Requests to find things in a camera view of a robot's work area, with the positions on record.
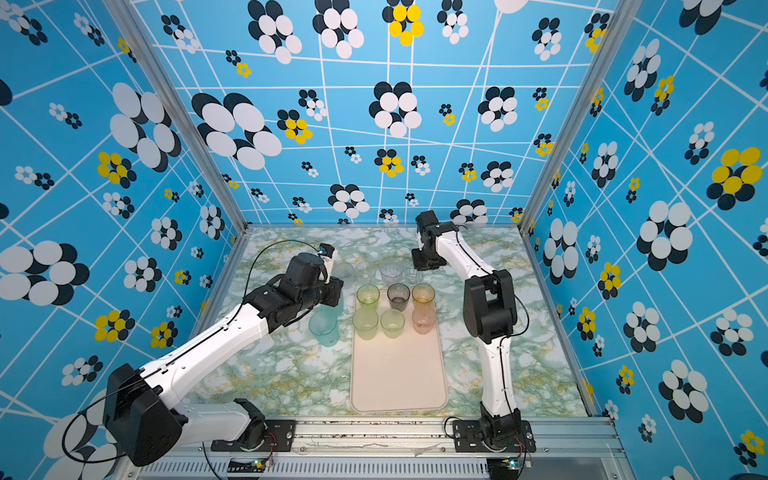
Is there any pink rectangular tray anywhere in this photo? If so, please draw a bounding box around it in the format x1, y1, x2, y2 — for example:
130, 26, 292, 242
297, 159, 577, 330
350, 304, 448, 414

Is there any small clear glass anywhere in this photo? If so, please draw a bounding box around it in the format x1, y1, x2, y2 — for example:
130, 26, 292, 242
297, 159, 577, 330
404, 267, 422, 287

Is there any large clear glass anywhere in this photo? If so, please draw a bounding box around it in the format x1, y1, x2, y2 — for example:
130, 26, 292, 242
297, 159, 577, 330
378, 258, 405, 287

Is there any right aluminium corner post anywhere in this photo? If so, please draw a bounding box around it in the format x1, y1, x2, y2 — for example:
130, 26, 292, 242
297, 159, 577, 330
519, 0, 642, 233

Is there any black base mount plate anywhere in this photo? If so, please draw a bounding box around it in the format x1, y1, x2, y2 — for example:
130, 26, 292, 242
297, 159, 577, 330
448, 420, 537, 455
211, 419, 297, 453

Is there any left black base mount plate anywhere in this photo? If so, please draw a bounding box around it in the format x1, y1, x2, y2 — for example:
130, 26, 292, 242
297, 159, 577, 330
211, 419, 297, 453

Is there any left aluminium corner post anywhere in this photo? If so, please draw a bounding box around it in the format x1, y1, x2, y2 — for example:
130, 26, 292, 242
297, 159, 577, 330
104, 1, 248, 235

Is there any frosted clear textured cup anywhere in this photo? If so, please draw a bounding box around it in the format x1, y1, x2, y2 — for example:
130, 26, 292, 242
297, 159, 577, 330
332, 261, 356, 290

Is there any pink textured cup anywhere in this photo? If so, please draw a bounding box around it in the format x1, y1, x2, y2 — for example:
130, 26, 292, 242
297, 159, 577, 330
412, 305, 436, 335

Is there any light green textured cup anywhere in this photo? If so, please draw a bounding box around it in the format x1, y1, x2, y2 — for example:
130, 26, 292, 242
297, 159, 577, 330
380, 309, 405, 339
353, 307, 379, 341

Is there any clear faceted glass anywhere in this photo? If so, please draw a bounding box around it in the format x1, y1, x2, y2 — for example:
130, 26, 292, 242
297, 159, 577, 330
355, 262, 378, 286

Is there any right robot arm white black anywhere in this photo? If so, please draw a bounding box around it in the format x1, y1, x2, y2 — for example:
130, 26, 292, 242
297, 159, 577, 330
412, 210, 522, 450

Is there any left green circuit board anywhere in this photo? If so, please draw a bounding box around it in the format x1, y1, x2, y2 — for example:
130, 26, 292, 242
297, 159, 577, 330
227, 458, 272, 474

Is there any green transparent cup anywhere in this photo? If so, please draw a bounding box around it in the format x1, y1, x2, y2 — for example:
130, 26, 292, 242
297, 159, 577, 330
356, 284, 381, 310

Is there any aluminium front rail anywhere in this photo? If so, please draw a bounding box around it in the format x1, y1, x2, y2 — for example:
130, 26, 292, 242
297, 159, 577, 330
112, 417, 635, 479

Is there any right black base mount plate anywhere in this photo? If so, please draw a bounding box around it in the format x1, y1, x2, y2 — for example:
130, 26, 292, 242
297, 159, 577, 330
448, 420, 537, 455

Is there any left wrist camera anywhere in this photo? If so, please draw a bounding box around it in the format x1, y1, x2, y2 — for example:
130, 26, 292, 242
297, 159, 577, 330
318, 243, 339, 264

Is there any tall teal cup front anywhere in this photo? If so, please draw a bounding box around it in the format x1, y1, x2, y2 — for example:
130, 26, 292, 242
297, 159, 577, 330
309, 310, 339, 348

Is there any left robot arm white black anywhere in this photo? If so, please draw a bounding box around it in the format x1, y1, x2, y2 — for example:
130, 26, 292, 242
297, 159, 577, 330
103, 244, 343, 466

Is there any aluminium corner post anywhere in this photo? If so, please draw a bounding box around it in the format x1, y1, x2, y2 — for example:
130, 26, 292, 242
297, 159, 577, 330
519, 0, 642, 233
104, 1, 248, 235

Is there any grey smoky cup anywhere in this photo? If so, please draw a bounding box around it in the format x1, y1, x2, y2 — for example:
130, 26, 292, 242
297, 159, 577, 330
387, 283, 411, 311

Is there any light green textured cup front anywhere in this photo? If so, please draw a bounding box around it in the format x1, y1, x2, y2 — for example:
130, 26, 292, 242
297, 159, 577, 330
380, 309, 405, 339

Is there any right green circuit board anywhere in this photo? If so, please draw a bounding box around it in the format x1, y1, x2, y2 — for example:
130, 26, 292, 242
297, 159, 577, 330
486, 458, 523, 478

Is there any amber yellow cup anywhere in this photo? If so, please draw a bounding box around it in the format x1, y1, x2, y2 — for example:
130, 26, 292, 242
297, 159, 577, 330
411, 283, 436, 308

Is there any green circuit board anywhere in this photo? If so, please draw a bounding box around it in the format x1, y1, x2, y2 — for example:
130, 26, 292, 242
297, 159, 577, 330
486, 458, 523, 478
227, 458, 272, 474

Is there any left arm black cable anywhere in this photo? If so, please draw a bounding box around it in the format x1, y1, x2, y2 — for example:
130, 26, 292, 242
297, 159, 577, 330
242, 239, 322, 301

